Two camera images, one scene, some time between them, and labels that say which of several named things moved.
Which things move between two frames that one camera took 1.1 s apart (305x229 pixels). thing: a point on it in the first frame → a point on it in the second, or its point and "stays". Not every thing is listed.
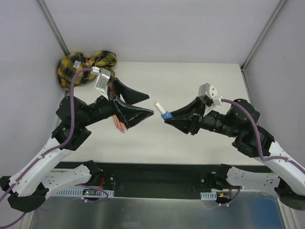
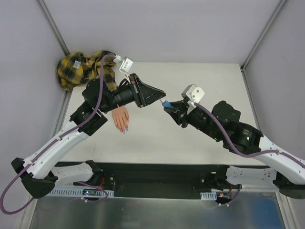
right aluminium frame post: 267,26 stays
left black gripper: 112,101 → 137,90
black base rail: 164,178 stays
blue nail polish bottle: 167,116 → 167,104
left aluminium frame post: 53,25 stays
